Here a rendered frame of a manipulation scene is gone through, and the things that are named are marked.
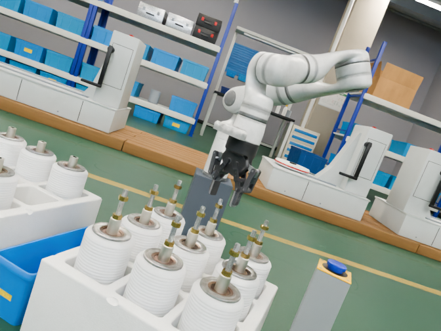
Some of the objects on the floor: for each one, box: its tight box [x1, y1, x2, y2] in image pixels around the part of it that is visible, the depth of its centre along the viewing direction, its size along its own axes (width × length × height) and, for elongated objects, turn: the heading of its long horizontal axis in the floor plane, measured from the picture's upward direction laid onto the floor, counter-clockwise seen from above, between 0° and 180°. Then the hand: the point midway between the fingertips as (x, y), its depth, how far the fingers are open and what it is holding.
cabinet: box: [274, 123, 320, 160], centre depth 651 cm, size 57×47×69 cm
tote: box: [287, 145, 327, 174], centre depth 548 cm, size 50×41×37 cm
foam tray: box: [20, 246, 278, 331], centre depth 82 cm, size 39×39×18 cm
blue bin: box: [0, 227, 89, 326], centre depth 88 cm, size 30×11×12 cm, turn 94°
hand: (223, 195), depth 89 cm, fingers open, 6 cm apart
